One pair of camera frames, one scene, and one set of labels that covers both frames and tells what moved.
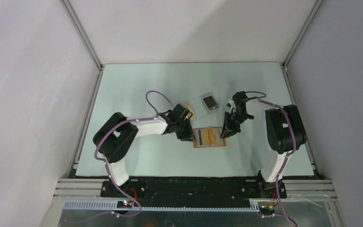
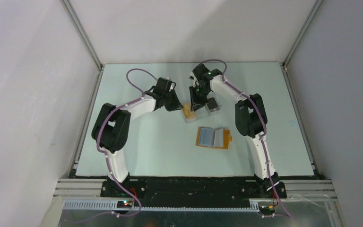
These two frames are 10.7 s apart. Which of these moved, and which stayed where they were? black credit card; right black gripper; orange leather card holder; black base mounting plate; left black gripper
Moved: left black gripper; right black gripper
Stayed: black credit card; orange leather card holder; black base mounting plate
